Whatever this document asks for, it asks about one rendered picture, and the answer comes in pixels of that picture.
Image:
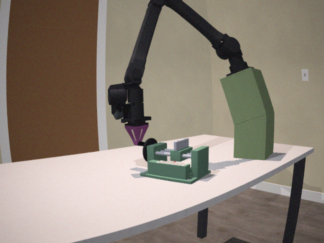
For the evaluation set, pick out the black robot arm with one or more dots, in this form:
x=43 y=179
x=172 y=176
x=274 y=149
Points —
x=228 y=48

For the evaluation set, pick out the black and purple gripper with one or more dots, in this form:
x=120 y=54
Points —
x=137 y=122

